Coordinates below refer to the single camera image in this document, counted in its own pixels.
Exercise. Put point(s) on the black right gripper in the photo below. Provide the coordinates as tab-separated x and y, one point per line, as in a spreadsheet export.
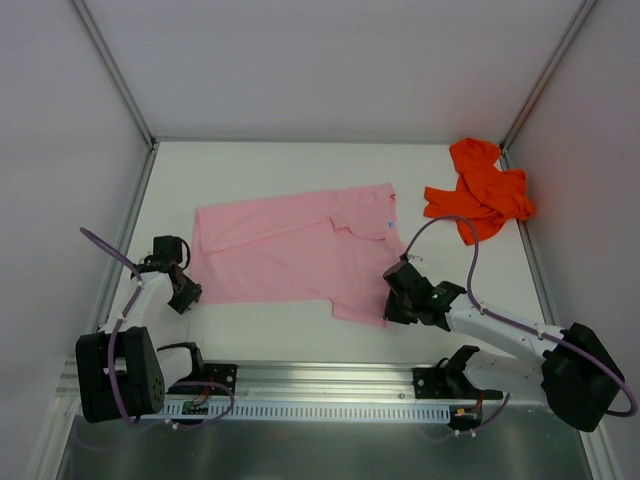
400	304

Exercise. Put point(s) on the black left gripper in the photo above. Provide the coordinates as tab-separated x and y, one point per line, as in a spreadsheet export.
185	295

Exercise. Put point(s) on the pink t shirt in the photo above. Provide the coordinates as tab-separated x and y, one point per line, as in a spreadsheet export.
332	245

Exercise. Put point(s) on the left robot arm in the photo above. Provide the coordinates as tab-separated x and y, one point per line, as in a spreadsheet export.
125	369

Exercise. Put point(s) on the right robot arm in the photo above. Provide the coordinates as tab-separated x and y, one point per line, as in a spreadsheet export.
569	370

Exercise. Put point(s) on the orange t shirt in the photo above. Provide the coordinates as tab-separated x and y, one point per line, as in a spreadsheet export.
485	198

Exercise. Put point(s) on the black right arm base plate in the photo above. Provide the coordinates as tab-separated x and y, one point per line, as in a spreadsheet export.
443	383

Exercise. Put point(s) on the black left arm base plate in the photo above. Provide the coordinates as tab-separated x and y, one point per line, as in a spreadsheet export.
220	373

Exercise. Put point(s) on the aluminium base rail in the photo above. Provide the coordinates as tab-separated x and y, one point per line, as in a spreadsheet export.
330	382

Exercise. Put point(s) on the white slotted cable duct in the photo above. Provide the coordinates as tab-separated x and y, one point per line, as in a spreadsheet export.
414	413

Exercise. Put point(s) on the aluminium frame post left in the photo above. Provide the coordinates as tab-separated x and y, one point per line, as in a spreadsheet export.
95	36

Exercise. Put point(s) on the aluminium frame post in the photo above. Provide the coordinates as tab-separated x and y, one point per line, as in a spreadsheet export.
566	41
95	36

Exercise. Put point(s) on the aluminium frame post right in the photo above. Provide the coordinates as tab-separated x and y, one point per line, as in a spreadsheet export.
566	41

